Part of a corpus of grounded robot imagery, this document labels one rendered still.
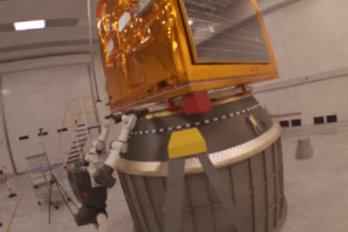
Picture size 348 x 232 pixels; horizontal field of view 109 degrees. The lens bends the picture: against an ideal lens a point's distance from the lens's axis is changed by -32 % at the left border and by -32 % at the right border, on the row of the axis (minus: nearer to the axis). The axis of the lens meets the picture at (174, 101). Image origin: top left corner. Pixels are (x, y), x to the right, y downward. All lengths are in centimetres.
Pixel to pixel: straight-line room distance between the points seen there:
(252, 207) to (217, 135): 80
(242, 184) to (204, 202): 36
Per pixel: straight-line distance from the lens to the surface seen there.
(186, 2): 147
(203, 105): 129
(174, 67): 127
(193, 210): 167
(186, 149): 73
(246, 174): 166
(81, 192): 148
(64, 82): 947
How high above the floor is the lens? 168
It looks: 1 degrees up
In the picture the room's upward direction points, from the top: 12 degrees counter-clockwise
